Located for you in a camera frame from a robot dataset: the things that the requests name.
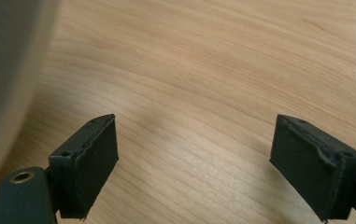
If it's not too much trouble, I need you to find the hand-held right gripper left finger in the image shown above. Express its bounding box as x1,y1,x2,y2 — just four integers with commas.
48,113,120,221

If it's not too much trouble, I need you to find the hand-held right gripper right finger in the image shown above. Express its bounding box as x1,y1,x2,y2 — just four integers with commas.
268,113,356,223

